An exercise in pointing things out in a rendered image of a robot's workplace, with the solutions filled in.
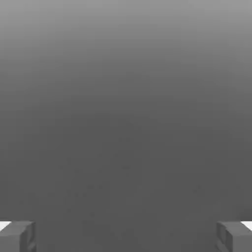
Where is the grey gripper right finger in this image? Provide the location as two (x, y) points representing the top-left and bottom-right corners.
(216, 220), (252, 252)

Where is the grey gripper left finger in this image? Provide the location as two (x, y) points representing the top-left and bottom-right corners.
(0, 220), (37, 252)

